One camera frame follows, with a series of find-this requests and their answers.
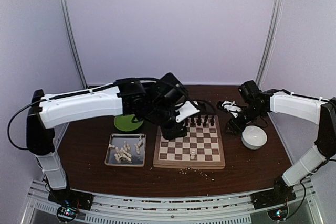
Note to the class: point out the green plate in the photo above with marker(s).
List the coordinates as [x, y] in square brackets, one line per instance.
[127, 123]

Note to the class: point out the aluminium frame post right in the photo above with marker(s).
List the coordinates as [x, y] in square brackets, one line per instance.
[270, 42]

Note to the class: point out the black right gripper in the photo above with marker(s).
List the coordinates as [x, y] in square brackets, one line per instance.
[234, 125]

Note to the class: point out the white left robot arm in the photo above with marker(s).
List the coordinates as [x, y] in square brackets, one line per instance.
[49, 110]

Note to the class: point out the aluminium frame post left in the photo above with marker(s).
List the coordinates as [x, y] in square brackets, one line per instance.
[72, 43]

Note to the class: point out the metal tray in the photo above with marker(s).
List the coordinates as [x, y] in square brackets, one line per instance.
[125, 150]

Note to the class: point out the aluminium frame post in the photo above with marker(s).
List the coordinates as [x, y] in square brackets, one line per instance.
[270, 42]
[72, 43]

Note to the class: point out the white chess king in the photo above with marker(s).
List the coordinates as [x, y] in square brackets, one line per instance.
[192, 154]

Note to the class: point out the white bowl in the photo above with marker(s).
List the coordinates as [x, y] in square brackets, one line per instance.
[254, 137]

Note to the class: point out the black chess pieces row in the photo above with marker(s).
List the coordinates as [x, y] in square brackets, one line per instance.
[200, 120]

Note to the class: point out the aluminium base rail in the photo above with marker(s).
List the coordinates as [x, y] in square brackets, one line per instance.
[229, 208]

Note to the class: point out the wooden chess board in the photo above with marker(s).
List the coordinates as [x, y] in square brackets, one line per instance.
[176, 153]

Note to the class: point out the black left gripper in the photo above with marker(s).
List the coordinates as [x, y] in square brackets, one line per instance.
[170, 134]

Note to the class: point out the white chess pieces pile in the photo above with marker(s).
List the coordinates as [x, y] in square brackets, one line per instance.
[127, 150]

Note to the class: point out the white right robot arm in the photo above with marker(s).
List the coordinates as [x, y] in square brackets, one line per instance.
[313, 121]

